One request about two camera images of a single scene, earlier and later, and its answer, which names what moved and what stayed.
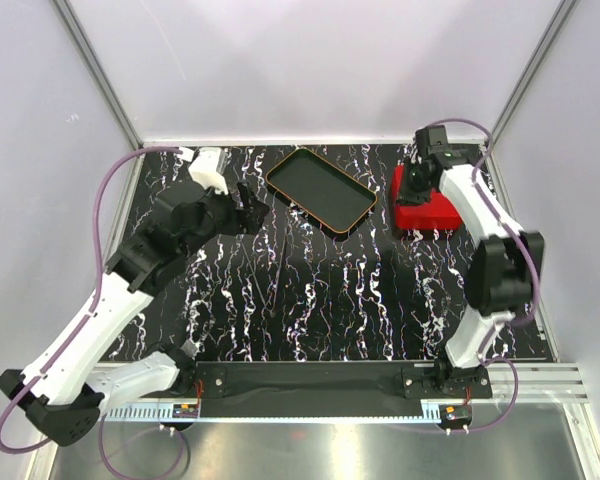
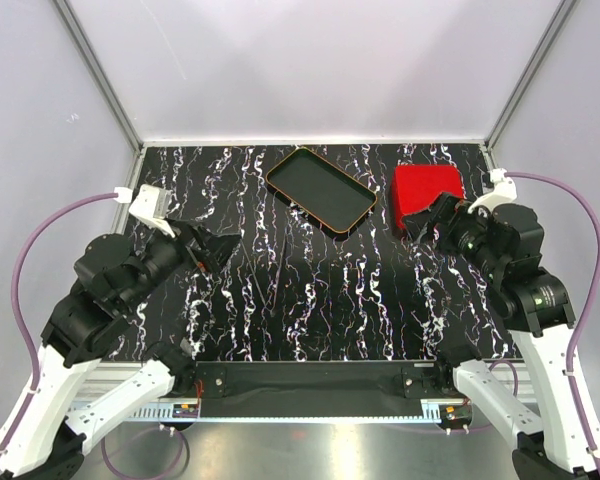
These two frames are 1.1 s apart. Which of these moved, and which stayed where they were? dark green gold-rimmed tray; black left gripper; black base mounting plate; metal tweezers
Moved: black left gripper
Stayed: metal tweezers; dark green gold-rimmed tray; black base mounting plate
